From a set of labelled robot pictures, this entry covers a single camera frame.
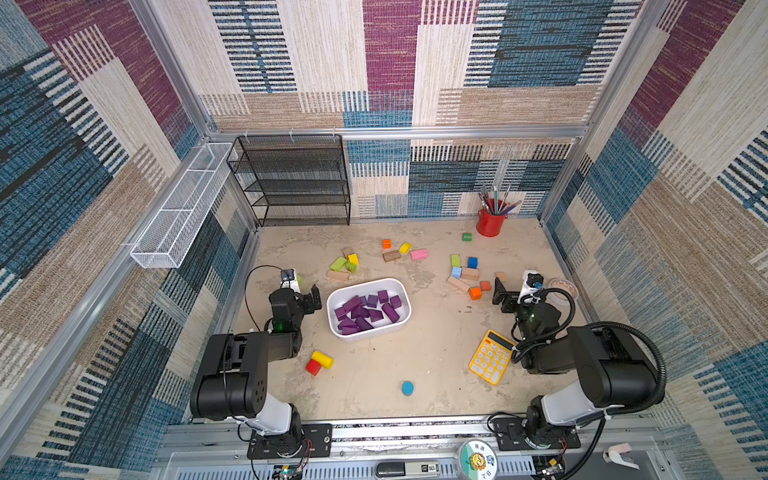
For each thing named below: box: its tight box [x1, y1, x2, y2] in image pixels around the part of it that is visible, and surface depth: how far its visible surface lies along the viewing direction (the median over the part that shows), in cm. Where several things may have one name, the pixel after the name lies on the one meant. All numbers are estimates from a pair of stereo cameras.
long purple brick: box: [338, 316, 360, 335], surface depth 93 cm
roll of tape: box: [550, 278, 579, 300], surface depth 101 cm
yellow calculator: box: [469, 329, 516, 385], surface depth 86 cm
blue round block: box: [401, 381, 415, 397], surface depth 83 cm
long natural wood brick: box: [326, 270, 351, 281], surface depth 107 cm
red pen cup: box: [476, 209, 508, 237], surface depth 114 cm
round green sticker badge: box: [459, 439, 498, 480], surface depth 65 cm
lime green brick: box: [330, 256, 347, 272], surface depth 108 cm
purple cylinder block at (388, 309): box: [382, 303, 400, 323], surface depth 96 cm
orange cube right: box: [469, 287, 483, 301], surface depth 101 cm
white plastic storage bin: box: [326, 278, 412, 342], surface depth 97 cm
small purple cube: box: [368, 309, 384, 322], surface depth 96 cm
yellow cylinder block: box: [311, 350, 335, 370], surface depth 87 cm
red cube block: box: [305, 359, 322, 376], surface depth 86 cm
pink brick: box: [410, 249, 429, 260], surface depth 111 cm
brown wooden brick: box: [382, 250, 401, 262], surface depth 110 cm
